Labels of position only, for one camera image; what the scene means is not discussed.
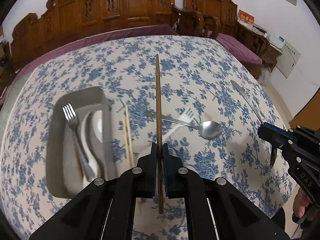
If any blue floral tablecloth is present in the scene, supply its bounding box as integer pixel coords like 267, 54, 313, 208
0, 35, 293, 240

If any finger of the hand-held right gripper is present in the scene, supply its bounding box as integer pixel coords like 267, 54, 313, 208
262, 122, 320, 145
259, 125, 308, 165

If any red gift box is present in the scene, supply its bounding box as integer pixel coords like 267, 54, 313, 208
237, 9, 255, 25

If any carved wooden sofa bench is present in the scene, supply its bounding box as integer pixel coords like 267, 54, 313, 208
9, 0, 204, 72

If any metal fork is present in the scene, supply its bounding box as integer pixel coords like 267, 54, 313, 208
62, 103, 97, 180

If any large white plastic spoon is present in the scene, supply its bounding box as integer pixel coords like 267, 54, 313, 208
89, 109, 110, 178

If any steel knife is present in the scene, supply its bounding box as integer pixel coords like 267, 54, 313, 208
230, 80, 277, 168

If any clear plastic bag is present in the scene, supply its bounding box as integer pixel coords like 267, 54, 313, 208
257, 66, 273, 84

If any wooden side table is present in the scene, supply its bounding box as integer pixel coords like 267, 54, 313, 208
237, 21, 283, 70

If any silver metal spoon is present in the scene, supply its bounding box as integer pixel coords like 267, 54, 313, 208
145, 109, 223, 140

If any white plastic fork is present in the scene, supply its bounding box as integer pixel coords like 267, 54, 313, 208
160, 106, 200, 143

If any white printer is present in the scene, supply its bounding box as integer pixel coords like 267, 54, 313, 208
252, 24, 268, 35

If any rectangular metal tray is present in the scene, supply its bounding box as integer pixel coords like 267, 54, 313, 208
46, 86, 118, 199

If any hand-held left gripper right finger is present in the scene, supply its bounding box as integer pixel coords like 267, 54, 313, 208
163, 142, 291, 240

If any light wooden chopstick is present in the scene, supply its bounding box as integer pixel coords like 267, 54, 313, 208
122, 112, 133, 169
124, 104, 135, 168

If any white box-shaped device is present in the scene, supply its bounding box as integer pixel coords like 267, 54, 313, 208
269, 31, 287, 49

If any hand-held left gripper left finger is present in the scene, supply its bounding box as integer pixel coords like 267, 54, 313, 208
29, 142, 159, 240

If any person's right hand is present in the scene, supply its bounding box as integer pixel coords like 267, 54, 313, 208
292, 188, 311, 219

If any small white plastic spoon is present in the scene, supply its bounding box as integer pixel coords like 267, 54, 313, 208
79, 112, 94, 180

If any dark wooden chopstick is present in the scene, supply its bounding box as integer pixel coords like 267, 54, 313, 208
155, 54, 165, 214

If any purple armchair cushion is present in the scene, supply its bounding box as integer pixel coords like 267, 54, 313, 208
215, 33, 263, 64

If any carved wooden armchair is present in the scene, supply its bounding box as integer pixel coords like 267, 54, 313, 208
184, 0, 273, 79

